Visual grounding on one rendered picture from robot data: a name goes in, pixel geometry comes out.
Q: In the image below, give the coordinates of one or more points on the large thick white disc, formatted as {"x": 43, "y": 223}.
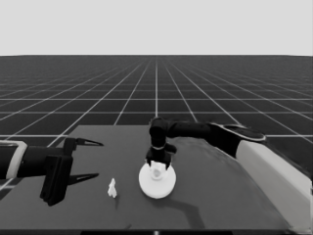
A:
{"x": 148, "y": 186}

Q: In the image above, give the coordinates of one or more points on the small white gear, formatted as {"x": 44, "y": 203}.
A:
{"x": 161, "y": 170}

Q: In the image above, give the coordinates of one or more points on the small white T-shaped piece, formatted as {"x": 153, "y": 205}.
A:
{"x": 112, "y": 190}

